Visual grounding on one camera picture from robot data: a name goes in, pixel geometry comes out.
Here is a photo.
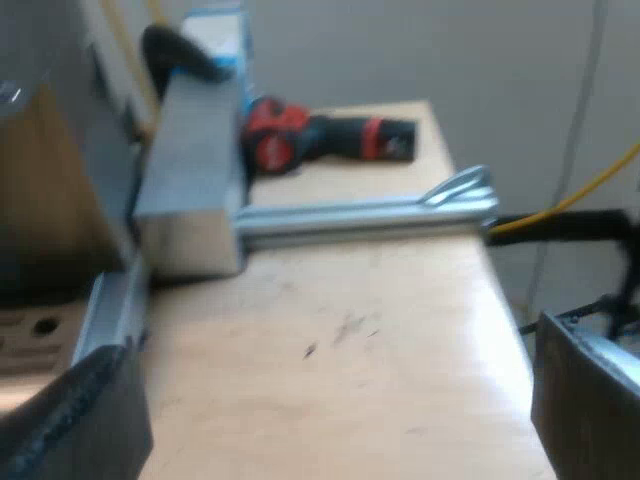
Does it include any metal block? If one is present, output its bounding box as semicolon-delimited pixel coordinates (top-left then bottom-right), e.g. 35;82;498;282
133;74;252;282

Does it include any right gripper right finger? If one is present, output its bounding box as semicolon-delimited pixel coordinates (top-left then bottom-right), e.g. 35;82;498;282
530;309;640;480

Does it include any black tripod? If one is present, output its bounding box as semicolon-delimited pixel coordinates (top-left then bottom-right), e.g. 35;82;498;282
483;207;640;342

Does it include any aluminium rail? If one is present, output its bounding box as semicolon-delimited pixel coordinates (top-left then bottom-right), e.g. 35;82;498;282
233;164;501;252

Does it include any yellow cable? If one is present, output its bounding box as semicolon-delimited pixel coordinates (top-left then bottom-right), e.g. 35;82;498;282
491;142;640;236

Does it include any grey cable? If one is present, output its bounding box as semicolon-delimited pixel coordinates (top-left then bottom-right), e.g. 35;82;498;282
523;0;607;322

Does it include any red and black power drill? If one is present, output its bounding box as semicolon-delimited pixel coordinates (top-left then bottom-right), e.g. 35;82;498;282
241;94;419;177

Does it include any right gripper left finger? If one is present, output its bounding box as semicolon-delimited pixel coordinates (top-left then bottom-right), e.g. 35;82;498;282
0;343;154;480

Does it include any white and blue box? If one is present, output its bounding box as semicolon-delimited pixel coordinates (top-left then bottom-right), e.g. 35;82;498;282
180;13;257;109

